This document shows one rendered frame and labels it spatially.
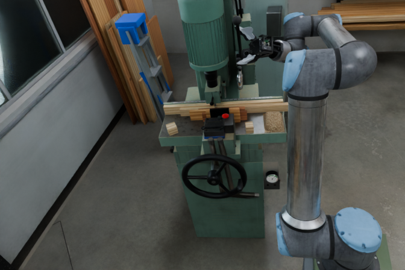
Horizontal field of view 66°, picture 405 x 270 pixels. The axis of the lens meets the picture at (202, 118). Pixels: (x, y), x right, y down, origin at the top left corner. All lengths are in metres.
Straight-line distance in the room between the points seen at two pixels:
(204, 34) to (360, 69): 0.61
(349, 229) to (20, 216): 1.97
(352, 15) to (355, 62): 2.40
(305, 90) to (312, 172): 0.27
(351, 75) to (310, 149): 0.24
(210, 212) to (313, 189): 0.97
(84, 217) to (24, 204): 0.42
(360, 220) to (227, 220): 0.96
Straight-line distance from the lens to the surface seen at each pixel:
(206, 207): 1.90
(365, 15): 3.34
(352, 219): 1.23
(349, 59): 0.93
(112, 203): 2.55
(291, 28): 1.46
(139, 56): 2.24
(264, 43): 1.31
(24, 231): 2.51
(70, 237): 2.52
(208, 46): 1.30
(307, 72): 0.90
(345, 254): 1.24
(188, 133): 1.50
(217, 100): 1.48
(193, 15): 1.25
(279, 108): 1.57
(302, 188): 1.07
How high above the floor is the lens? 1.89
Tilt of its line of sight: 39 degrees down
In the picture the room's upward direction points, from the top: 10 degrees counter-clockwise
